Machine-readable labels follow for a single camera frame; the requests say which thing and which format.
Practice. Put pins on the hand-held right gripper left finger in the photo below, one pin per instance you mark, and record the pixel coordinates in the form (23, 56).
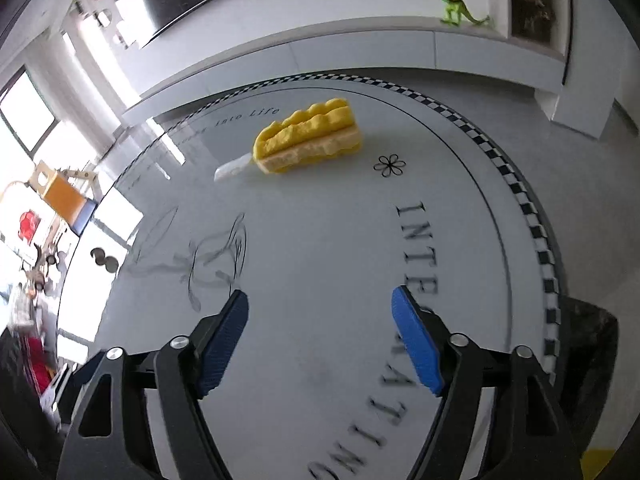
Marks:
(222, 350)

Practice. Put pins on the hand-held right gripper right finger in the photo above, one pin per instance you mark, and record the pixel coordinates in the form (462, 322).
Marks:
(417, 345)

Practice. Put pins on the red toy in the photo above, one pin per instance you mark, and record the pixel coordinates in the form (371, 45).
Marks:
(27, 222)

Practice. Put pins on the white low cabinet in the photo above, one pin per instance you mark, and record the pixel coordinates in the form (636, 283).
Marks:
(350, 55)

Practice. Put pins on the window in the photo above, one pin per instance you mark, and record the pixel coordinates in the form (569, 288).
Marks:
(25, 115)

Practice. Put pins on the green dinosaur toy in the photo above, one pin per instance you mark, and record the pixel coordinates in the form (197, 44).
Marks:
(455, 7)

